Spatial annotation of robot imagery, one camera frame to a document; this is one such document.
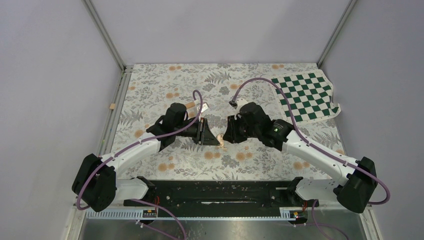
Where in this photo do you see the green white checkered mat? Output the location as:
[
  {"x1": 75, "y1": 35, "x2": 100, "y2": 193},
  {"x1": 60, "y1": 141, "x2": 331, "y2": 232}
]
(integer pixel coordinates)
[{"x1": 271, "y1": 69, "x2": 342, "y2": 126}]

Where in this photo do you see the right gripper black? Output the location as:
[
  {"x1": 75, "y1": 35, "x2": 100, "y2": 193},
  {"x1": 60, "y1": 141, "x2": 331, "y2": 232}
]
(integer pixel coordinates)
[{"x1": 222, "y1": 113, "x2": 261, "y2": 144}]

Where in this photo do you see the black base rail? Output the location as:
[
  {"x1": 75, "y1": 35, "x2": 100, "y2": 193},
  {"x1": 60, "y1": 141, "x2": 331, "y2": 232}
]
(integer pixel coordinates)
[{"x1": 142, "y1": 177, "x2": 314, "y2": 218}]

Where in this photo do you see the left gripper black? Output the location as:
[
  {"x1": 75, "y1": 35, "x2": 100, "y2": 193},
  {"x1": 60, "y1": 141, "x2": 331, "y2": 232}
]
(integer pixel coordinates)
[{"x1": 175, "y1": 117, "x2": 220, "y2": 146}]

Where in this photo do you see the floral patterned table mat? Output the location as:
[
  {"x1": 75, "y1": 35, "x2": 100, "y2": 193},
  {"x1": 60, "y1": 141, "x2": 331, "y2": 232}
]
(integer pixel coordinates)
[{"x1": 111, "y1": 63, "x2": 344, "y2": 181}]

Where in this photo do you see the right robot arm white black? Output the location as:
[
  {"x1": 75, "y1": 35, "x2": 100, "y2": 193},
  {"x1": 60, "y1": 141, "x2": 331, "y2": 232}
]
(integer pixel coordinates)
[{"x1": 223, "y1": 99, "x2": 378, "y2": 214}]

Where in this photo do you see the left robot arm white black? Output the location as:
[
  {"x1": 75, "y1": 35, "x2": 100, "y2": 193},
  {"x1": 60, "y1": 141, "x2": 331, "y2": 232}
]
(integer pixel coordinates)
[{"x1": 71, "y1": 103, "x2": 220, "y2": 212}]

